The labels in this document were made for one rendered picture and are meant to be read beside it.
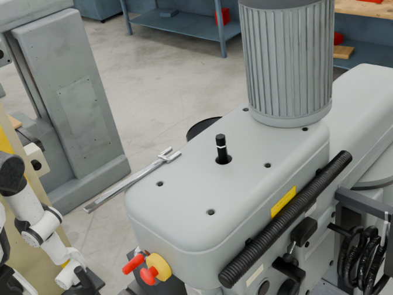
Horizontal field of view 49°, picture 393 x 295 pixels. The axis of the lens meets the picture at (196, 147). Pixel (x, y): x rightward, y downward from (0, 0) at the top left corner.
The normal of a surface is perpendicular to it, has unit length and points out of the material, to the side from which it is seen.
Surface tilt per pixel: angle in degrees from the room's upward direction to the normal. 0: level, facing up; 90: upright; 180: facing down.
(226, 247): 90
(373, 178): 0
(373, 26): 90
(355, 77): 0
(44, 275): 90
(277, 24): 90
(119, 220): 0
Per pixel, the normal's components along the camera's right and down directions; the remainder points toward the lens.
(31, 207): 0.86, 0.17
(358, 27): -0.68, 0.51
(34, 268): 0.71, 0.31
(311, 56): 0.35, 0.50
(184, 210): -0.16, -0.80
